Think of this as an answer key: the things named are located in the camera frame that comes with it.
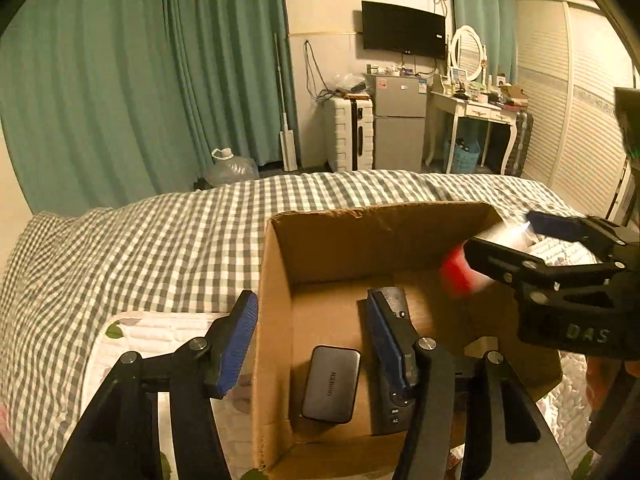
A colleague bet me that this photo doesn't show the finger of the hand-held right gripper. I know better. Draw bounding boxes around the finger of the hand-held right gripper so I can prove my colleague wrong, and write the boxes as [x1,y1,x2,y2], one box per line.
[465,237,623,288]
[526,211,640,261]

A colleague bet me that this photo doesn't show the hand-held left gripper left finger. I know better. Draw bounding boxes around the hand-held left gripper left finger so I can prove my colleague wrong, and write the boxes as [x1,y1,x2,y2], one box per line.
[52,290,259,480]

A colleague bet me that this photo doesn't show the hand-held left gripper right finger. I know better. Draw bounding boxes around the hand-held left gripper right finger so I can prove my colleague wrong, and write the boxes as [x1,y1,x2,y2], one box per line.
[367,287,571,480]

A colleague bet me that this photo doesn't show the red and white bottle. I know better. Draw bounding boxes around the red and white bottle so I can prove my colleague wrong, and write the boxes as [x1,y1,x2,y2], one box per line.
[440,220,533,297]

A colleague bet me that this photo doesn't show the black remote control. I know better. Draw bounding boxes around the black remote control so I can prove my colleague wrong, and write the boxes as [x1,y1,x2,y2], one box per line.
[370,350,417,436]

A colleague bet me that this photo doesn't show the cardboard box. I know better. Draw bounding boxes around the cardboard box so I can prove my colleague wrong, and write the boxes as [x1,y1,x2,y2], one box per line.
[252,202,563,477]

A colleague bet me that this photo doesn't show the person's right hand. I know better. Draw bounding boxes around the person's right hand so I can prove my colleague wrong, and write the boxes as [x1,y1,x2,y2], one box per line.
[586,356,621,411]

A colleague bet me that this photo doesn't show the grey power bank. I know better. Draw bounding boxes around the grey power bank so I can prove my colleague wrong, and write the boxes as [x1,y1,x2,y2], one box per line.
[301,345,362,423]

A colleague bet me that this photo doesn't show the dark hard suitcase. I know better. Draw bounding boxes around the dark hard suitcase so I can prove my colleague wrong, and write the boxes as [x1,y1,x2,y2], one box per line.
[505,110,535,177]

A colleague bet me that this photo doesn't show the blue plastic basket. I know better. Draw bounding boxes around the blue plastic basket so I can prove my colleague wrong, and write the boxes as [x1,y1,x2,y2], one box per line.
[446,140,482,173]

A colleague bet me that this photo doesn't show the white louvred wardrobe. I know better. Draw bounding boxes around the white louvred wardrobe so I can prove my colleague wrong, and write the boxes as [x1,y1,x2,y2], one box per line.
[515,0,640,221]

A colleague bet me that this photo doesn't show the grey checked blanket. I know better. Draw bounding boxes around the grey checked blanket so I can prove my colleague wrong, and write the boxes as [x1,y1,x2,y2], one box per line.
[0,169,581,480]

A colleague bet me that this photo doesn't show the white dressing table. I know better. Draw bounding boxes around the white dressing table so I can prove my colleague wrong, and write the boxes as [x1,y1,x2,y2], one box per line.
[425,87,521,176]

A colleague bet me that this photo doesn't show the silver fridge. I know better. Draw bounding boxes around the silver fridge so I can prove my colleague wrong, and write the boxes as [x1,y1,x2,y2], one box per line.
[372,74,430,171]

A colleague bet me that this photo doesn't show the clear water jug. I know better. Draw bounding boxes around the clear water jug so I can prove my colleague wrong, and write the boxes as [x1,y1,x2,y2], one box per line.
[206,147,260,187]

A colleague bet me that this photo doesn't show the white oval mirror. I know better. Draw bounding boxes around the white oval mirror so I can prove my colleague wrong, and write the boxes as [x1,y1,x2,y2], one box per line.
[450,25,488,83]

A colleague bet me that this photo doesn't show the white flat mop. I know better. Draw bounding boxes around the white flat mop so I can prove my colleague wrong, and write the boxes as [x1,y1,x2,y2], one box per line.
[272,34,299,172]

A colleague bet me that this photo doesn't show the white hard suitcase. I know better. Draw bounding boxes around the white hard suitcase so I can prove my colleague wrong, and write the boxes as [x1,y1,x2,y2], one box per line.
[324,96,376,172]

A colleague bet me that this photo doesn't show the clear plastic bag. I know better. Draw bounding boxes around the clear plastic bag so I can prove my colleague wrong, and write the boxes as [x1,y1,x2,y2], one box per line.
[330,74,371,98]

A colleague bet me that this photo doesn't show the narrow green curtain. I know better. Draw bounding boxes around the narrow green curtain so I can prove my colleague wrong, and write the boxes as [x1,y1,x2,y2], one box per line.
[447,0,518,81]

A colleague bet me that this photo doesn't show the wide green curtain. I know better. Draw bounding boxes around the wide green curtain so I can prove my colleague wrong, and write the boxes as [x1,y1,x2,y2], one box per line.
[0,0,301,216]

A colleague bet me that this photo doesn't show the black wall television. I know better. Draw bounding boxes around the black wall television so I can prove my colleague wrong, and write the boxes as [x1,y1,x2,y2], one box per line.
[361,1,447,60]

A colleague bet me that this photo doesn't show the dark wall cables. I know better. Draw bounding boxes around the dark wall cables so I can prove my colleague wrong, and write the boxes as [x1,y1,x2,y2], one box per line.
[302,40,333,103]

